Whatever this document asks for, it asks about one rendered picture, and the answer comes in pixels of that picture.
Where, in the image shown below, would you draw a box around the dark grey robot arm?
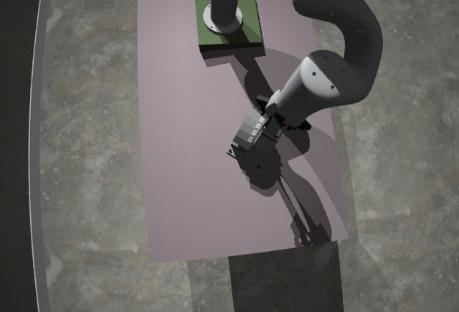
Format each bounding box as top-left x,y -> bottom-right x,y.
203,0 -> 383,153

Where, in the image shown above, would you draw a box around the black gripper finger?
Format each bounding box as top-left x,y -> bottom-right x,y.
256,95 -> 270,115
286,120 -> 312,131

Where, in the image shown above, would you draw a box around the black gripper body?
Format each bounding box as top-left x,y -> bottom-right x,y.
265,89 -> 306,128

